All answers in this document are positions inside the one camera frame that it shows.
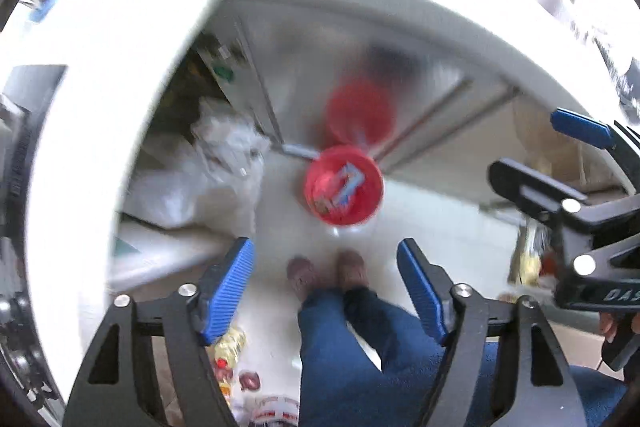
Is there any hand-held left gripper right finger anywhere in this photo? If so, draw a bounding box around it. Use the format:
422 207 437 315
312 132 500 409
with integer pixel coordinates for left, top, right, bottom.
397 238 588 427

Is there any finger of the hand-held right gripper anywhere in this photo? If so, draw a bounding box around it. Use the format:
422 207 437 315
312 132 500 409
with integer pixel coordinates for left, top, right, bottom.
550 108 640 195
487 158 640 288

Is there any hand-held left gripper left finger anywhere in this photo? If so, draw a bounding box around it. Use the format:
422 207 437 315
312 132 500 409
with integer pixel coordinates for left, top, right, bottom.
62 237 256 427

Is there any red plastic bin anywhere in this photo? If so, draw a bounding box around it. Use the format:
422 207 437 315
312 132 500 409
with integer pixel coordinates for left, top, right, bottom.
303 145 385 226

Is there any person's right hand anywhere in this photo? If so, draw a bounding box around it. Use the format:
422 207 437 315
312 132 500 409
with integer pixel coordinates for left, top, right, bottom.
599 312 620 344

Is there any brown paper bag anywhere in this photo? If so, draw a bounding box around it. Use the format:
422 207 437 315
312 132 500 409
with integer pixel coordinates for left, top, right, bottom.
510 102 626 198

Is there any yellow oil bottle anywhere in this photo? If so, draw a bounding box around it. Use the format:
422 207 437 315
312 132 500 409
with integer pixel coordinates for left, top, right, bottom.
212 327 248 373

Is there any person's left shoe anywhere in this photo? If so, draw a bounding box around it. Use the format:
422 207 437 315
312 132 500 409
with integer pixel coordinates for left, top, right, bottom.
287 257 318 303

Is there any person's shoe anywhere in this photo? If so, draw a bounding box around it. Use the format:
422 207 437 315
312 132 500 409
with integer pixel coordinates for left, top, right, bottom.
337 250 370 292
287 257 318 303

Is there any person's right shoe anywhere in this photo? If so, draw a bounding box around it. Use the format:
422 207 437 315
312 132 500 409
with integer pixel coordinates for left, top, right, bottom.
337 250 370 292

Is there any white sack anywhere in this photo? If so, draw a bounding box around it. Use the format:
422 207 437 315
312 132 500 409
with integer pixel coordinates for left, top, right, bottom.
125 142 261 229

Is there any person's left leg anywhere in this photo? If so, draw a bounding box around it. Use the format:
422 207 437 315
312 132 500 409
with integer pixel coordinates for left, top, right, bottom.
298 293 396 427

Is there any blue white wrapper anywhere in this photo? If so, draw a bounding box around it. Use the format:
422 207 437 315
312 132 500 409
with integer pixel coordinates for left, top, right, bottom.
331 162 369 208

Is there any white red labelled container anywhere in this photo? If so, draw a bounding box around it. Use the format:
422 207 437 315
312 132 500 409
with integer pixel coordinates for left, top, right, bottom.
250 394 301 427

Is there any crumpled translucent plastic bag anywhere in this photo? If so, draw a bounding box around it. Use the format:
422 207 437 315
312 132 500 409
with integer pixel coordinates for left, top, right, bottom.
192 99 271 208

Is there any stainless steel cabinet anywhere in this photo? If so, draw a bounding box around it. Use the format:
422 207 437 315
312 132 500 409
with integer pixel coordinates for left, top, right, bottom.
235 7 518 170

